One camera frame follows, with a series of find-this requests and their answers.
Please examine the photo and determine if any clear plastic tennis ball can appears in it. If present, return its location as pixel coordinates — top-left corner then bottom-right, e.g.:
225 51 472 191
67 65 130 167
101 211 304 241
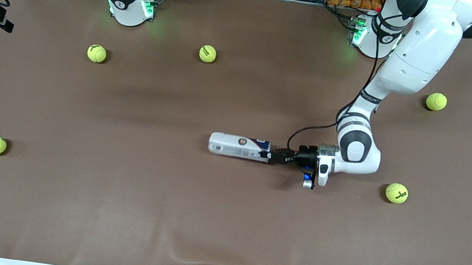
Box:
207 131 273 163

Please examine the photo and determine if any brown table cloth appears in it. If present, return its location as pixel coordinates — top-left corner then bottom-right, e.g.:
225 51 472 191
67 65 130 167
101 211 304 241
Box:
0 0 472 265

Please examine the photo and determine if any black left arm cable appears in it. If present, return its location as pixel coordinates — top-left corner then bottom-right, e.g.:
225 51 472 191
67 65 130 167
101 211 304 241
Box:
286 4 407 166

